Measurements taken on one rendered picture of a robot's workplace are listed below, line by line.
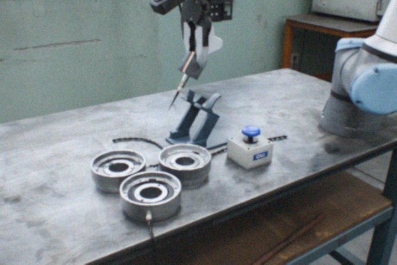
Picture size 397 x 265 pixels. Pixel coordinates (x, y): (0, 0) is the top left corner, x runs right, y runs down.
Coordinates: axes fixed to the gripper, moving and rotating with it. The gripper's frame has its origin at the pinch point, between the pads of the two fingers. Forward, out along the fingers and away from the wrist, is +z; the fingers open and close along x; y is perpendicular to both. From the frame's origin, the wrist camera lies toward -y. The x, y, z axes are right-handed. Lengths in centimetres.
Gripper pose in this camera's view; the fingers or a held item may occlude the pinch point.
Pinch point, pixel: (194, 60)
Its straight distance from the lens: 85.5
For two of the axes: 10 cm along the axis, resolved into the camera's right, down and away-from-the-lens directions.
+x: -5.6, -3.3, 7.6
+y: 8.3, -2.1, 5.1
